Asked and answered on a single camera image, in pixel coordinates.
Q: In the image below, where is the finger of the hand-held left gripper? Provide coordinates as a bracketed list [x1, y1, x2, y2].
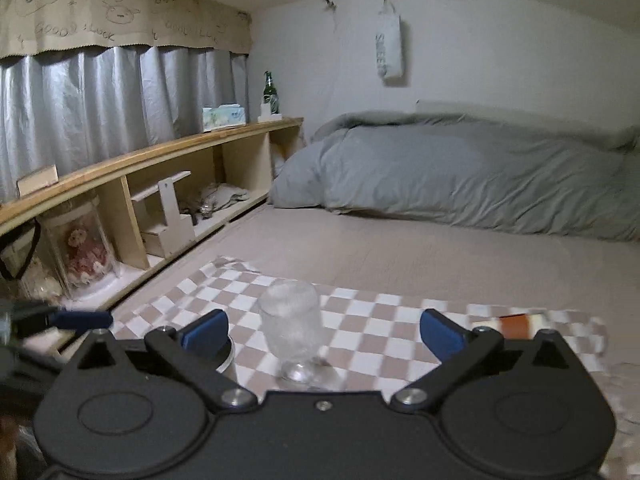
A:
[9, 302, 114, 335]

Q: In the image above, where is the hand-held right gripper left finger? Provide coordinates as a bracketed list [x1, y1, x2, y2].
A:
[60, 309, 257, 414]

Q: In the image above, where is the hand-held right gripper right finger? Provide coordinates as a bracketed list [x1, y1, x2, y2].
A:
[389, 308, 589, 414]

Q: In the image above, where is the clear glass cup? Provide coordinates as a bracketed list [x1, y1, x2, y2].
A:
[257, 280, 337, 389]

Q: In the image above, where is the white round lid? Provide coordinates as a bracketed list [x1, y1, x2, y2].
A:
[215, 337, 237, 374]

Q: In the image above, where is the doll in clear case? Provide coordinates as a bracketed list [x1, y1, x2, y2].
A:
[42, 199, 120, 290]

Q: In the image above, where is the beige checkered blanket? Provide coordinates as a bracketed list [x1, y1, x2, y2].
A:
[111, 256, 609, 396]

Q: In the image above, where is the beige bed sheet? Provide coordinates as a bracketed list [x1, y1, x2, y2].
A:
[112, 204, 640, 476]

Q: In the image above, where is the small wooden stand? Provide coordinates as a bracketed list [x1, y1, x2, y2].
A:
[132, 170, 197, 259]

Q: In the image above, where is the crumpled grey cloth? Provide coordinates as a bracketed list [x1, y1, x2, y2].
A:
[181, 182, 252, 221]

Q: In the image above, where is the small wooden block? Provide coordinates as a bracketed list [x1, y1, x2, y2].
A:
[17, 164, 59, 197]

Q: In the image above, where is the grey duvet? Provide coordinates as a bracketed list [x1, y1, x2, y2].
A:
[268, 110, 640, 244]

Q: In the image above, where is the wooden shelf unit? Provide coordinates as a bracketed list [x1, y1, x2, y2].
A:
[0, 117, 305, 311]

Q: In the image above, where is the silver curtain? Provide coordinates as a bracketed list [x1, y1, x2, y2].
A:
[0, 44, 250, 203]

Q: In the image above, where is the tissue box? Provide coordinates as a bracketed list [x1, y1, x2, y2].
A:
[202, 104, 247, 133]

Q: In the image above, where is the green glass bottle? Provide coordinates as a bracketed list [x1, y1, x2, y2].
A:
[263, 71, 281, 116]

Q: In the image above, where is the hanging fabric pouch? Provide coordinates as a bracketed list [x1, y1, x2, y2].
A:
[374, 0, 404, 86]

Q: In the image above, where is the beige valance with drawings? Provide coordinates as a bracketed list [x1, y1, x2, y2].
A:
[0, 0, 252, 60]

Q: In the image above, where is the black strap bag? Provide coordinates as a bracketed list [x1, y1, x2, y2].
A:
[0, 220, 42, 282]

